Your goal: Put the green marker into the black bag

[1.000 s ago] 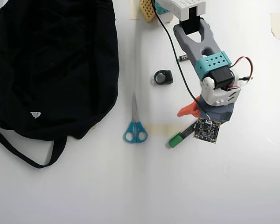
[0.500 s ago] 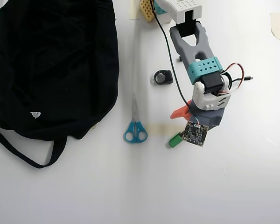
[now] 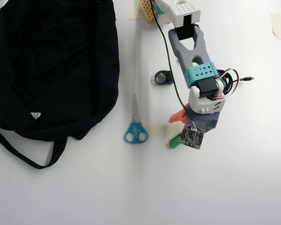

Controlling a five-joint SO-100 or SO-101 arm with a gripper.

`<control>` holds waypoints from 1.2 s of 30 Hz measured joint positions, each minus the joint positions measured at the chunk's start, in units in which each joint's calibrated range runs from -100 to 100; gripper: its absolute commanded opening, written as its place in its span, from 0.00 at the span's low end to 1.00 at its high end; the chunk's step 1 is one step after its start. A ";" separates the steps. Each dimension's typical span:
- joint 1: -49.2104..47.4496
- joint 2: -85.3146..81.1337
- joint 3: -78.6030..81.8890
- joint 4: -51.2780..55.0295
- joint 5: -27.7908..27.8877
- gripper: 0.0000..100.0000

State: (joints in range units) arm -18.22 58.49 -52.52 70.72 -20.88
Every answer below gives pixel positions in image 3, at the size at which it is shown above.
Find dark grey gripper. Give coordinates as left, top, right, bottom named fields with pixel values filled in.
left=168, top=104, right=220, bottom=132

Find green marker with black barrel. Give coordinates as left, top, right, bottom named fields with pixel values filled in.
left=168, top=132, right=183, bottom=150

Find black fabric bag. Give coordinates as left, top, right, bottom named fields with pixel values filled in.
left=0, top=0, right=120, bottom=170

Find long beige masking tape strip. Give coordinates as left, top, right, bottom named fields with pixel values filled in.
left=145, top=124, right=170, bottom=137

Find yellow perforated base block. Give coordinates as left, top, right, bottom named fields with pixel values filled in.
left=140, top=0, right=156, bottom=24

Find narrow beige masking tape strip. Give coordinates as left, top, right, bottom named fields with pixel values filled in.
left=130, top=0, right=141, bottom=20

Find torn beige masking tape piece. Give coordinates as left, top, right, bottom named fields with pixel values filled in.
left=271, top=13, right=281, bottom=42

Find bare camera circuit board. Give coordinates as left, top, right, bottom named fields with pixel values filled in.
left=179, top=124, right=206, bottom=151

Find black plastic ring clamp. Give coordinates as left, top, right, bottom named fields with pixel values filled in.
left=151, top=70, right=174, bottom=86

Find blue handled scissors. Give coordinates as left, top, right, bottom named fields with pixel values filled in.
left=124, top=93, right=148, bottom=144

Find thin black camera cable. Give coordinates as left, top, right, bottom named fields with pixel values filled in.
left=149, top=0, right=195, bottom=128

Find red white servo wires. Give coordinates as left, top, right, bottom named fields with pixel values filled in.
left=214, top=68, right=241, bottom=99

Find coiled black USB cable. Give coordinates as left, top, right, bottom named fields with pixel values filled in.
left=219, top=70, right=255, bottom=96

